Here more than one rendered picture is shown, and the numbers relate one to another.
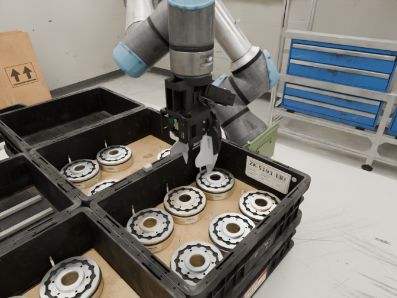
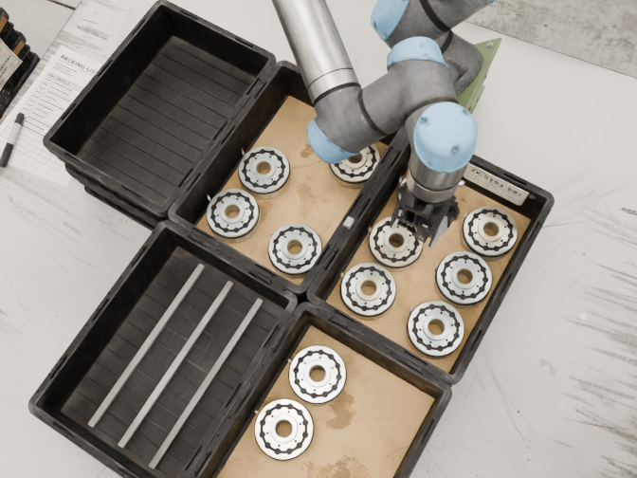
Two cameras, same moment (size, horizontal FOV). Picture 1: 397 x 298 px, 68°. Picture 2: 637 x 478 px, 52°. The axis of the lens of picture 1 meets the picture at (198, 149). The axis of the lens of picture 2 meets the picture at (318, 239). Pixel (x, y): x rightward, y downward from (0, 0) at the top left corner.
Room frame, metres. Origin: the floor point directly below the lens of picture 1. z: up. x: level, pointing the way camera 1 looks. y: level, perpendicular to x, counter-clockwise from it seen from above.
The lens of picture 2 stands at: (0.14, 0.22, 2.04)
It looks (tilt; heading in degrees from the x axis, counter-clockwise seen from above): 70 degrees down; 354
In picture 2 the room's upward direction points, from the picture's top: 6 degrees counter-clockwise
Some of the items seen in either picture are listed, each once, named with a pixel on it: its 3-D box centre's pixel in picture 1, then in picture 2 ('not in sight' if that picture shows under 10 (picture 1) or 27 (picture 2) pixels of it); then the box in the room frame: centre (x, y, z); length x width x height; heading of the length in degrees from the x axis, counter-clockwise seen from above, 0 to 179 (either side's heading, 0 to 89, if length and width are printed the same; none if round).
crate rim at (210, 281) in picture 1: (207, 193); (431, 248); (0.49, -0.02, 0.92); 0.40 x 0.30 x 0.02; 137
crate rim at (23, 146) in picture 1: (72, 113); (162, 101); (0.90, 0.42, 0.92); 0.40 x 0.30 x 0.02; 137
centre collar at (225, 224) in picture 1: (233, 228); (464, 276); (0.44, -0.07, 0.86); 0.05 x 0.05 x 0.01
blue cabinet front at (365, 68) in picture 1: (331, 84); not in sight; (2.11, -0.99, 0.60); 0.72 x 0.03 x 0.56; 54
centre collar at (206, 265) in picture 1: (197, 261); (436, 327); (0.36, 0.00, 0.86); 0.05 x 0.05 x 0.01
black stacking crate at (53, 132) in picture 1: (75, 127); (169, 115); (0.90, 0.42, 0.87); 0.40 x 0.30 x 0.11; 137
